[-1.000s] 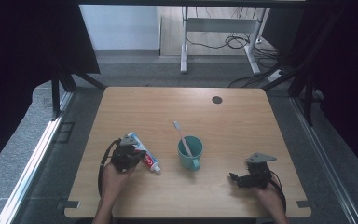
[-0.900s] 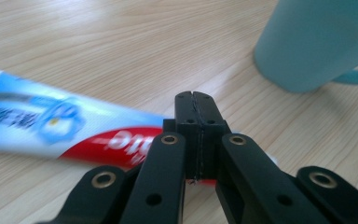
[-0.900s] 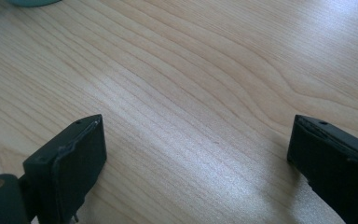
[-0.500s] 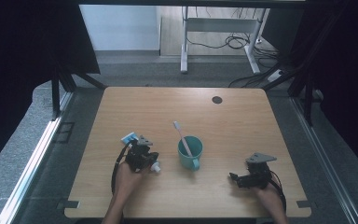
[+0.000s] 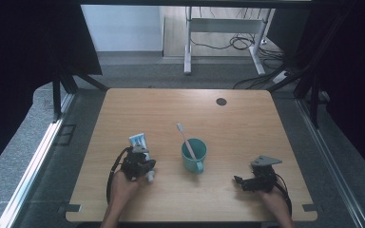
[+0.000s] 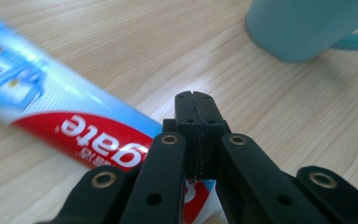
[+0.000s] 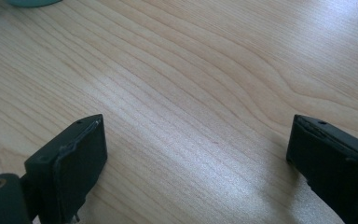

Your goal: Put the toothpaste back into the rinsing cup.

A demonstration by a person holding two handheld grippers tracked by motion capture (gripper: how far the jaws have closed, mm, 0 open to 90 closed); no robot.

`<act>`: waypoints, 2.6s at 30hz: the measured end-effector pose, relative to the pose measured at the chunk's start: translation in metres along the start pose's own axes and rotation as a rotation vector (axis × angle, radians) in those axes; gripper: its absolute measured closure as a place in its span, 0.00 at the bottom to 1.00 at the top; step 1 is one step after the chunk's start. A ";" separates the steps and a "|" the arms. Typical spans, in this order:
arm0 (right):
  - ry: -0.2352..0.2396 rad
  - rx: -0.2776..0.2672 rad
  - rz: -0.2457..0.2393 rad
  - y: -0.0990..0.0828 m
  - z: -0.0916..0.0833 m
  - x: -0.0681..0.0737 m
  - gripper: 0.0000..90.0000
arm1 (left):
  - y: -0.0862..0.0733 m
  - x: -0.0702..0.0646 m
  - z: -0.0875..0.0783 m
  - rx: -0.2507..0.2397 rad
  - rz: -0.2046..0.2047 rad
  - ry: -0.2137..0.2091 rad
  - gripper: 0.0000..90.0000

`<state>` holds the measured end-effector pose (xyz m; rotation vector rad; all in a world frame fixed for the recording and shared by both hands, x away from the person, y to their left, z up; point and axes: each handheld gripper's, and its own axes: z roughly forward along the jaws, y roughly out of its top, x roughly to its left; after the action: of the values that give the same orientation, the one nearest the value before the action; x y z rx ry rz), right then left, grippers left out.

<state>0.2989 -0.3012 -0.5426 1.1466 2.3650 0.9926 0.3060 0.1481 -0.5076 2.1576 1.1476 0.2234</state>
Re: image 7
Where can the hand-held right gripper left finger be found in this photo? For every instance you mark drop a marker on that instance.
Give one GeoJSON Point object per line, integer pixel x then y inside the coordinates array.
{"type": "Point", "coordinates": [71, 174]}

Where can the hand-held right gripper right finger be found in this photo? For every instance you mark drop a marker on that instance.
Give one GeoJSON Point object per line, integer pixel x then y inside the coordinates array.
{"type": "Point", "coordinates": [338, 168]}

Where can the teal round object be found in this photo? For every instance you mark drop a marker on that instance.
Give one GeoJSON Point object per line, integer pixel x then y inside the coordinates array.
{"type": "Point", "coordinates": [32, 2]}

